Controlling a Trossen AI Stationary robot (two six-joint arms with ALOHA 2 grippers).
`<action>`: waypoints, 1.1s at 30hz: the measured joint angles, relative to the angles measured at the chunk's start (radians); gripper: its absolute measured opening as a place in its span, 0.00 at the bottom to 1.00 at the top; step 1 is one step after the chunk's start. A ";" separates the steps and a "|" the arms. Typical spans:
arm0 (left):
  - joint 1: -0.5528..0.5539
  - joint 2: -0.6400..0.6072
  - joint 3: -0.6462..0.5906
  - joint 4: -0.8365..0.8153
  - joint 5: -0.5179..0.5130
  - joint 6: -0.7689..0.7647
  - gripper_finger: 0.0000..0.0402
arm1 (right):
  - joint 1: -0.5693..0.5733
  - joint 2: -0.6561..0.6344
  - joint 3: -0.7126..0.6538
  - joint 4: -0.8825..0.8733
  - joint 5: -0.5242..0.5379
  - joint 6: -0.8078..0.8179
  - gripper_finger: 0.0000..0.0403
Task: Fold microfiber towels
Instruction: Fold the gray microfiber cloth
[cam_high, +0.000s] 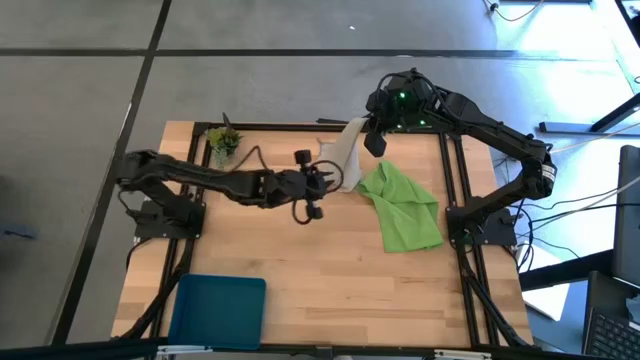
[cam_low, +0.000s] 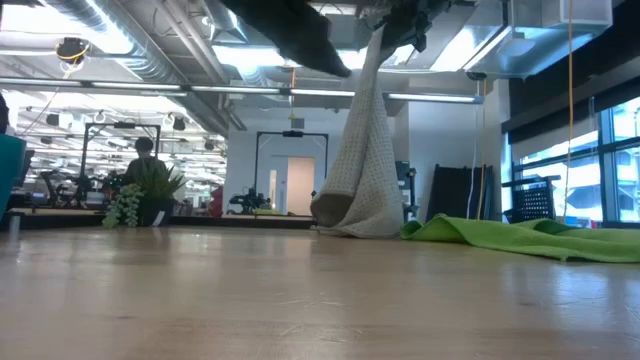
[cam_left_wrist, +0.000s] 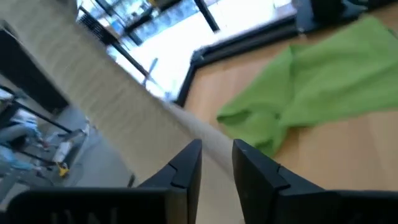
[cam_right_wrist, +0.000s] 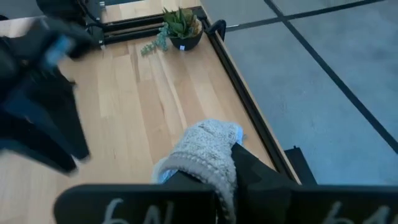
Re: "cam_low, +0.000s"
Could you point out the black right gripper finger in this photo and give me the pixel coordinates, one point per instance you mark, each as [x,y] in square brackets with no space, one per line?
[372,12]

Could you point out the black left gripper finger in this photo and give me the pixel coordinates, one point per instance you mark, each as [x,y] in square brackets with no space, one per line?
[315,50]

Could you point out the grey microfiber towel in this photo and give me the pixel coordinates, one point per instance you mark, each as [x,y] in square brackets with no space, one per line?
[365,190]

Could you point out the green microfiber towel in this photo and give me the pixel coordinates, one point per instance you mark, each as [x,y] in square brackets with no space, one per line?
[525,237]

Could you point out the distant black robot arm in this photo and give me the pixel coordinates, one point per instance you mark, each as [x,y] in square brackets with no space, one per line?
[249,201]

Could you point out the long ceiling light bar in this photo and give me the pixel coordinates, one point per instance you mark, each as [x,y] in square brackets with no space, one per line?
[235,90]

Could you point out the white door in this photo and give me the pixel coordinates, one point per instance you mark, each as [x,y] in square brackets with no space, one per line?
[300,185]

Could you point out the black monitor on stand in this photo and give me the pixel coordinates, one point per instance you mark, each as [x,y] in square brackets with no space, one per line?
[407,190]

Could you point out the black leaning panel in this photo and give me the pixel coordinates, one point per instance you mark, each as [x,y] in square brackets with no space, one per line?
[452,192]

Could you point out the person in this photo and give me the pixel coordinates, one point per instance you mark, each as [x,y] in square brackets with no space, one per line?
[144,165]

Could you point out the black perforated cart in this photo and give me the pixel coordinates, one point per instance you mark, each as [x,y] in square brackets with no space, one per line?
[532,202]

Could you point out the potted artificial green plant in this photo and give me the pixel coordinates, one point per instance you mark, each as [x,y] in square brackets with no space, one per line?
[150,195]

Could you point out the teal plastic bin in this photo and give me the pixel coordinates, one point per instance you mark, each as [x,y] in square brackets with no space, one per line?
[10,170]

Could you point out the silver rectangular air duct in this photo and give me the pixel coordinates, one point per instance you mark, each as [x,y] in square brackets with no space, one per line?
[525,45]

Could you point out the silver spiral air duct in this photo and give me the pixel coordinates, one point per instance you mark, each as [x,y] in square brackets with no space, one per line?
[150,60]

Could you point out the black metal table frame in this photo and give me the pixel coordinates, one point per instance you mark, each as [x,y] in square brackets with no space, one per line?
[240,221]

